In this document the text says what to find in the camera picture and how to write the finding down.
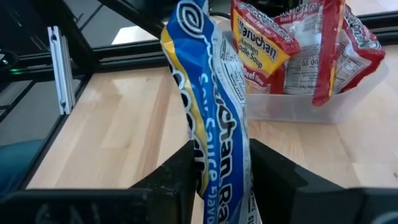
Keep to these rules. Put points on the red beef ramen pack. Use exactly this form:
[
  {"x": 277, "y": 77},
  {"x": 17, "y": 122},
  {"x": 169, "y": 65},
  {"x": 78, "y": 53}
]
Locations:
[
  {"x": 323, "y": 46},
  {"x": 258, "y": 53},
  {"x": 363, "y": 53}
]

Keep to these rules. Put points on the blue soy sauce ramen pack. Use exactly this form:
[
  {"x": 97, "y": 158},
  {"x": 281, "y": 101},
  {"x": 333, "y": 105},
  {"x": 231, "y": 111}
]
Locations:
[{"x": 214, "y": 109}]

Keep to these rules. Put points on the black table frame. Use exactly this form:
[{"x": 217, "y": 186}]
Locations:
[{"x": 130, "y": 59}]

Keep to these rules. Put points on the clear plastic bin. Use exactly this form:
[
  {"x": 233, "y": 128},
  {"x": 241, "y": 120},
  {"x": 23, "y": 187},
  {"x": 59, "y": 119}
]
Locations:
[{"x": 295, "y": 109}]

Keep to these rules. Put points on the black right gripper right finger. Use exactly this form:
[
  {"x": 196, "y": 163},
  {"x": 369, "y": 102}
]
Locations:
[{"x": 311, "y": 205}]

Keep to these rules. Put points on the silver aluminium bracket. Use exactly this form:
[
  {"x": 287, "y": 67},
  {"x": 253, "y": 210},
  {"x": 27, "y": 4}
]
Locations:
[{"x": 62, "y": 71}]

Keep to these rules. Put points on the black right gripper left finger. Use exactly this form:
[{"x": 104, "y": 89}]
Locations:
[{"x": 124, "y": 207}]

